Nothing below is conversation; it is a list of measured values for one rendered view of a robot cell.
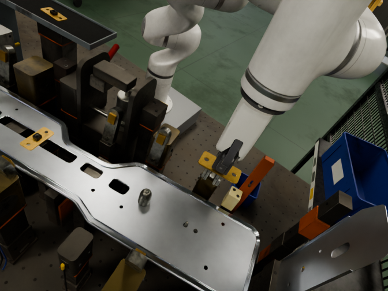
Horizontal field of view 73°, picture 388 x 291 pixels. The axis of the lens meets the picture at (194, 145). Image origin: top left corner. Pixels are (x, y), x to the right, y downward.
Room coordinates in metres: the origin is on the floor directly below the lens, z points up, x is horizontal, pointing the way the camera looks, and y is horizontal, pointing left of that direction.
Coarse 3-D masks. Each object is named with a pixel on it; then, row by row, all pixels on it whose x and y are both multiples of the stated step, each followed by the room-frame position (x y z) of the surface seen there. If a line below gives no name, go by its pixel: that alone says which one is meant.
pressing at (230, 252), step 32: (0, 96) 0.49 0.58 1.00; (0, 128) 0.39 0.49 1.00; (32, 128) 0.43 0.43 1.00; (64, 128) 0.47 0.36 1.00; (32, 160) 0.34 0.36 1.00; (96, 160) 0.42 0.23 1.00; (64, 192) 0.30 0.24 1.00; (96, 192) 0.33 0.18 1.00; (128, 192) 0.37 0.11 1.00; (160, 192) 0.41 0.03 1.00; (192, 192) 0.45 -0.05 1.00; (96, 224) 0.26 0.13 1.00; (128, 224) 0.29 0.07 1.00; (160, 224) 0.33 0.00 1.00; (192, 224) 0.36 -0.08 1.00; (160, 256) 0.25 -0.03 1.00; (192, 256) 0.28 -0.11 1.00; (224, 256) 0.32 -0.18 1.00; (256, 256) 0.36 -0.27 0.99; (224, 288) 0.25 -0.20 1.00
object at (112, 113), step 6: (114, 108) 0.53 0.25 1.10; (120, 108) 0.55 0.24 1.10; (108, 114) 0.52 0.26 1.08; (114, 114) 0.52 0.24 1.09; (120, 114) 0.53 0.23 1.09; (108, 120) 0.51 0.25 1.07; (114, 120) 0.51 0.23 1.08; (120, 120) 0.53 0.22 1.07; (108, 126) 0.52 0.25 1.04; (114, 126) 0.52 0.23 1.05; (108, 132) 0.51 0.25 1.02; (114, 132) 0.51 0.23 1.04; (102, 138) 0.51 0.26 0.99; (108, 138) 0.50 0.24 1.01; (114, 138) 0.51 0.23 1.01
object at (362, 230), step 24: (360, 216) 0.35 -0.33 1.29; (384, 216) 0.32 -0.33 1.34; (312, 240) 0.37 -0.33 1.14; (336, 240) 0.33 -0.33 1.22; (360, 240) 0.30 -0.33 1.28; (384, 240) 0.28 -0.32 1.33; (288, 264) 0.35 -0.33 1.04; (312, 264) 0.31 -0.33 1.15; (336, 264) 0.28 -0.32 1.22; (360, 264) 0.26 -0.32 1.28; (288, 288) 0.28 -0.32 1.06; (312, 288) 0.25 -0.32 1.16
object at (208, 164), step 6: (204, 156) 0.36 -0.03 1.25; (210, 156) 0.37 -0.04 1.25; (216, 156) 0.37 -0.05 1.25; (198, 162) 0.34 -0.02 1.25; (204, 162) 0.35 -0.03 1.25; (210, 162) 0.35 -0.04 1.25; (210, 168) 0.34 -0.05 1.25; (234, 168) 0.37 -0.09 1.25; (222, 174) 0.34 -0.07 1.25; (228, 174) 0.34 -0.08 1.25; (240, 174) 0.36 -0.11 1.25; (228, 180) 0.33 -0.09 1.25; (234, 180) 0.34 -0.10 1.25
